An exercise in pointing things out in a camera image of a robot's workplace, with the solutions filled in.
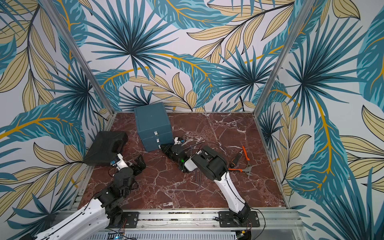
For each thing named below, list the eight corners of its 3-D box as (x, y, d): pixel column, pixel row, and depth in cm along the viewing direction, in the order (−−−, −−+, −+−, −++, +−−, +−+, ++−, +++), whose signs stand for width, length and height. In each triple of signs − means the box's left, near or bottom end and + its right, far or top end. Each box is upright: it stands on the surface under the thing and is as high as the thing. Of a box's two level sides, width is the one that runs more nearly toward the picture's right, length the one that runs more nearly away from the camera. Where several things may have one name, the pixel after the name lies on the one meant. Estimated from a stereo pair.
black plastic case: (87, 166, 93) (81, 161, 88) (101, 136, 107) (96, 131, 102) (119, 166, 93) (114, 161, 88) (128, 137, 107) (125, 131, 102)
